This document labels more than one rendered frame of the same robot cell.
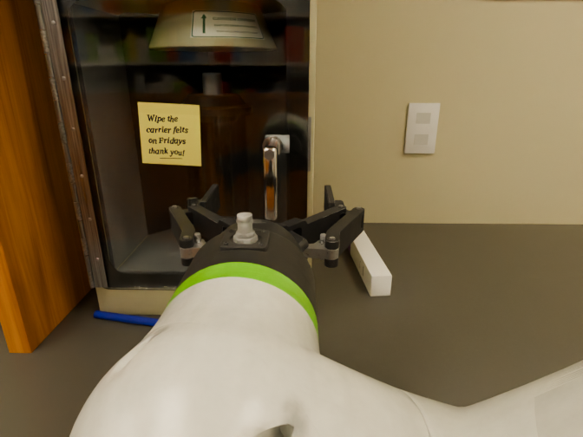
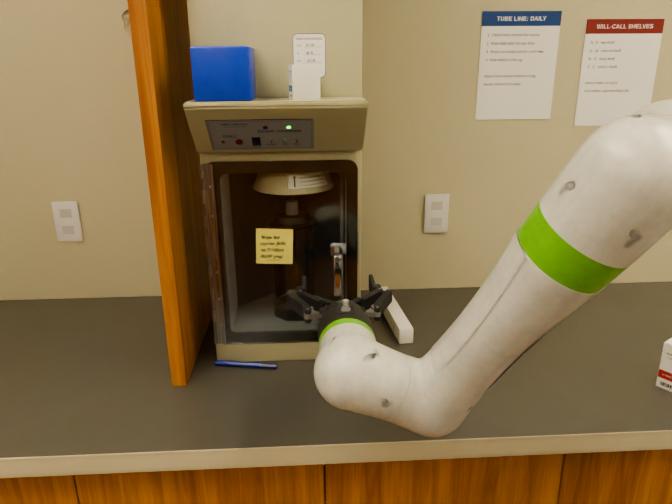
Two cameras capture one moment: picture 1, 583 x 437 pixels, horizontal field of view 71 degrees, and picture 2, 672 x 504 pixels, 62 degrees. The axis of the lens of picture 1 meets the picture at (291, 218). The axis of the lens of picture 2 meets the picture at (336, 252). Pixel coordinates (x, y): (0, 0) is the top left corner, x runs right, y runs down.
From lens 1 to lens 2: 66 cm
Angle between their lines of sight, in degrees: 4
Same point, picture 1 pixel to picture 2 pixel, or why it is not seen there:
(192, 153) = (287, 257)
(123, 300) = (234, 352)
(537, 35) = (518, 143)
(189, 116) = (286, 235)
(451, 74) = (456, 172)
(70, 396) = (226, 404)
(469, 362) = not seen: hidden behind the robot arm
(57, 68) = (209, 211)
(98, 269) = (221, 331)
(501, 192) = not seen: hidden behind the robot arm
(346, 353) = not seen: hidden behind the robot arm
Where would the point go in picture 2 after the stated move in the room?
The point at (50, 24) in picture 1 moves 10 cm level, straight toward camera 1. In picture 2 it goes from (208, 187) to (227, 197)
